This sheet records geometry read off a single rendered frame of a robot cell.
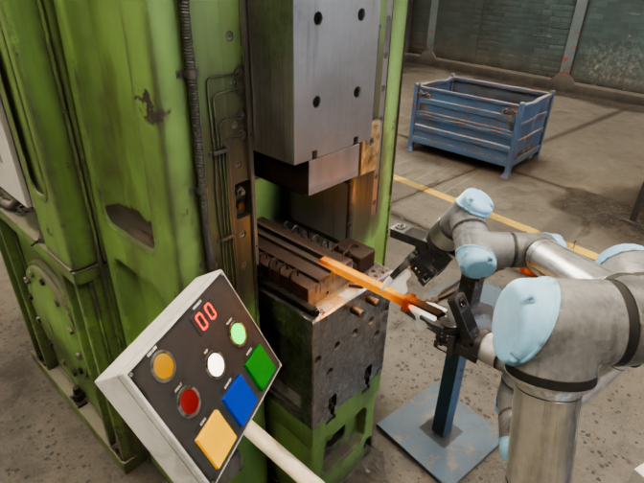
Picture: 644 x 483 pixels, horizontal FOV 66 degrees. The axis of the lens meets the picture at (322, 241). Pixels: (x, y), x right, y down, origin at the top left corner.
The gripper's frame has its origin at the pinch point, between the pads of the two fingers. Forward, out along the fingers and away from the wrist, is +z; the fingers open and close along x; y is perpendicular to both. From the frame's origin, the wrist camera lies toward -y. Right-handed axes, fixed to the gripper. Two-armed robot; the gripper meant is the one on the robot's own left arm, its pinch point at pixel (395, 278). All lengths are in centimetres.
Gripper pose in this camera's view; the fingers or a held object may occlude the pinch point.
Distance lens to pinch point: 134.9
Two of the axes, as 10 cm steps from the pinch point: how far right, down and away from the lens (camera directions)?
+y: 6.3, 7.3, -2.6
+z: -3.8, 5.9, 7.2
